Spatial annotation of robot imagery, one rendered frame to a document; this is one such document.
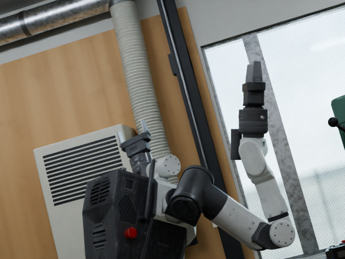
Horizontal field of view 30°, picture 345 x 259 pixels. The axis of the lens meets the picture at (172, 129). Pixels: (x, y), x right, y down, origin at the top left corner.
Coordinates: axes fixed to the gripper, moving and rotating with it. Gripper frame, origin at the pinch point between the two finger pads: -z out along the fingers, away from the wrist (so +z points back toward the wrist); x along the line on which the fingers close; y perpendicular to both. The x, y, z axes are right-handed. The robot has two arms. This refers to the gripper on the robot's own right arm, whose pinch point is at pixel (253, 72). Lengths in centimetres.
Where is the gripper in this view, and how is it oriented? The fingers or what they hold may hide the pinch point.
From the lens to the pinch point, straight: 195.3
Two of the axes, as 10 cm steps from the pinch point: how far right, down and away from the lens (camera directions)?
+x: -0.6, -0.1, 10.0
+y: 10.0, 0.1, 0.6
